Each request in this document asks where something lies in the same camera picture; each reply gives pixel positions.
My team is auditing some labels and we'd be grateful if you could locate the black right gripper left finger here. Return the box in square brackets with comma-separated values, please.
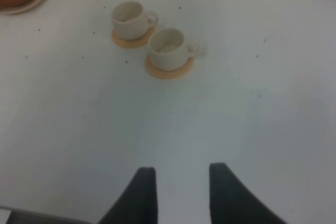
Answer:
[99, 167, 159, 224]

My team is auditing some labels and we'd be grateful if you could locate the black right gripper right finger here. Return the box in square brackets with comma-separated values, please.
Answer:
[209, 163, 284, 224]

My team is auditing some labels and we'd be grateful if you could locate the beige round teapot saucer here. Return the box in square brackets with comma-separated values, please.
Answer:
[1, 0, 46, 15]

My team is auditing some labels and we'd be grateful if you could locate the wooden coaster near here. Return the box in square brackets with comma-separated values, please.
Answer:
[144, 55, 195, 80]

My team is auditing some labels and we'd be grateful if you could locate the wooden coaster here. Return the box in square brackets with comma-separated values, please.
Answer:
[144, 55, 195, 80]
[111, 28, 155, 49]

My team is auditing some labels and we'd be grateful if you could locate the white teacup near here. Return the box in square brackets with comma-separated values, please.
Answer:
[148, 28, 201, 71]

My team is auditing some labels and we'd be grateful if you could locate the white teacup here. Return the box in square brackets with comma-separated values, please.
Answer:
[111, 1, 159, 40]
[148, 28, 201, 71]

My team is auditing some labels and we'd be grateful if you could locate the wooden coaster far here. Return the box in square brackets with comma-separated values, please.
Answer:
[111, 28, 155, 49]

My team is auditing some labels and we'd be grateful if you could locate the white teacup far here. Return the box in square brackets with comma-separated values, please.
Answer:
[111, 1, 159, 40]

